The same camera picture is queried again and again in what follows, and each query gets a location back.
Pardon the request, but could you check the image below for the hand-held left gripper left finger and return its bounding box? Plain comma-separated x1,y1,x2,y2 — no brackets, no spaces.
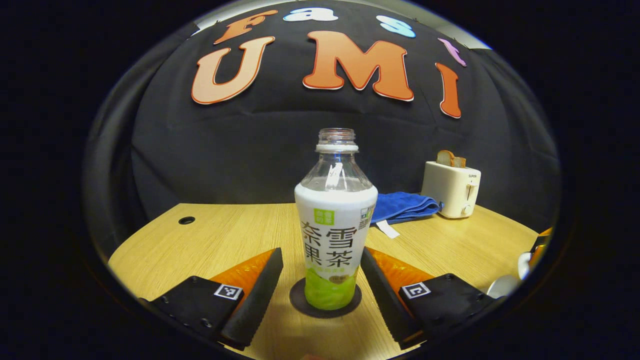
139,247,284,352

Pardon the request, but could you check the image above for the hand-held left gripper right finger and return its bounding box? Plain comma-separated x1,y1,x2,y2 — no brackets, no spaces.
361,246,496,351

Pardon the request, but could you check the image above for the dark round coaster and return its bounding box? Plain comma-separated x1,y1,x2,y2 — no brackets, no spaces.
289,277,363,319

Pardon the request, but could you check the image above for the white teacup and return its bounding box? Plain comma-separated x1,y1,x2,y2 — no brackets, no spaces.
487,274,522,299

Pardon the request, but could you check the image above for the clear water bottle white label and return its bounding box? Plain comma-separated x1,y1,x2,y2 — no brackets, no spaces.
294,128,379,311

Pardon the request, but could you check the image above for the blue folded towel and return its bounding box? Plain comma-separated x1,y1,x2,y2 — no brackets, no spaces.
371,192,444,239

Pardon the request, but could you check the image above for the white toaster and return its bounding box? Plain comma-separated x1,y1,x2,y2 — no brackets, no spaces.
421,161,482,219

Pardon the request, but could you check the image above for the black backdrop cloth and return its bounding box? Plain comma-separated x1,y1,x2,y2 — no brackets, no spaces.
85,2,561,251

